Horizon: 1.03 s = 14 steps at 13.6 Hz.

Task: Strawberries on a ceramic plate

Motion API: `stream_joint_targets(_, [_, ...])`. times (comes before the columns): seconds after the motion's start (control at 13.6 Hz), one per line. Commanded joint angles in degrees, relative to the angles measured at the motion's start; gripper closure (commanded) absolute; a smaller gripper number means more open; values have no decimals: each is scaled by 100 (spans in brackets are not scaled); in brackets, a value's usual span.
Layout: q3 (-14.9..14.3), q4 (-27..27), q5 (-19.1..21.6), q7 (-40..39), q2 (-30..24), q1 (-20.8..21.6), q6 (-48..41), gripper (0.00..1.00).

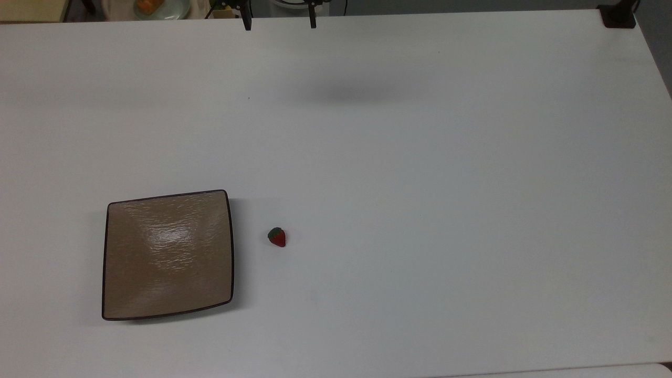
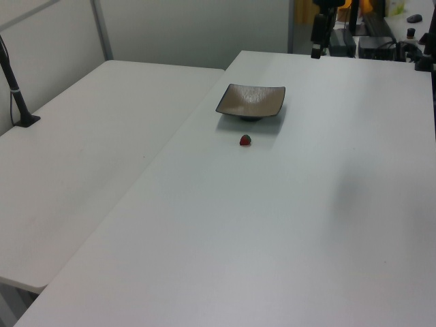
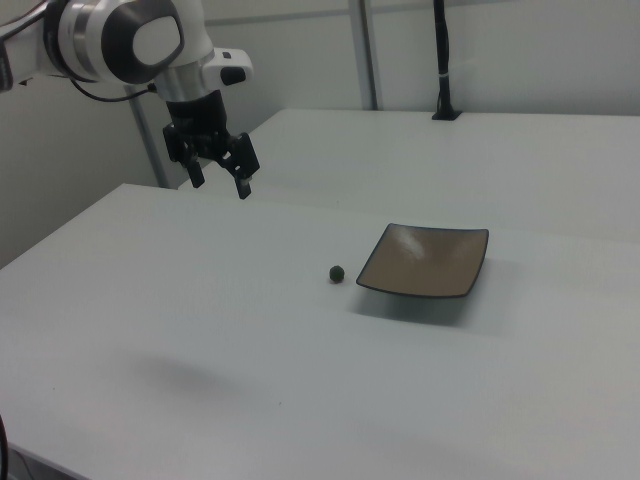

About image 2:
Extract black clamp mount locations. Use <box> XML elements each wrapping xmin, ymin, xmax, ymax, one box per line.
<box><xmin>414</xmin><ymin>32</ymin><xmax>436</xmax><ymax>72</ymax></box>

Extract black camera stand pole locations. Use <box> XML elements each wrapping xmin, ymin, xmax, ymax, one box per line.
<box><xmin>0</xmin><ymin>33</ymin><xmax>41</xmax><ymax>129</ymax></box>

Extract black power supply box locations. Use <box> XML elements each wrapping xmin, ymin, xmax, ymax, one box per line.
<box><xmin>328</xmin><ymin>29</ymin><xmax>357</xmax><ymax>56</ymax></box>

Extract square brown ceramic plate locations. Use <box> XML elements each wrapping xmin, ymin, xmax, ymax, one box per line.
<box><xmin>215</xmin><ymin>83</ymin><xmax>287</xmax><ymax>123</ymax></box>

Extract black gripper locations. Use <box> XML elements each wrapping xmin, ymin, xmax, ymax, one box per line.
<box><xmin>311</xmin><ymin>0</ymin><xmax>345</xmax><ymax>59</ymax></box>

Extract green and white box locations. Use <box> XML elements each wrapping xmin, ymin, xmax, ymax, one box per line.
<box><xmin>386</xmin><ymin>0</ymin><xmax>407</xmax><ymax>17</ymax></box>

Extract black electronics box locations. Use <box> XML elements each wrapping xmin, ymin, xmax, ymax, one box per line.
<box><xmin>357</xmin><ymin>35</ymin><xmax>398</xmax><ymax>59</ymax></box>

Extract yellow object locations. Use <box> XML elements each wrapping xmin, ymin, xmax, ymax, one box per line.
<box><xmin>343</xmin><ymin>0</ymin><xmax>373</xmax><ymax>14</ymax></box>

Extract grey metal partition post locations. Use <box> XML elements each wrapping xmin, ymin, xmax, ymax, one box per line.
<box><xmin>287</xmin><ymin>0</ymin><xmax>296</xmax><ymax>54</ymax></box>

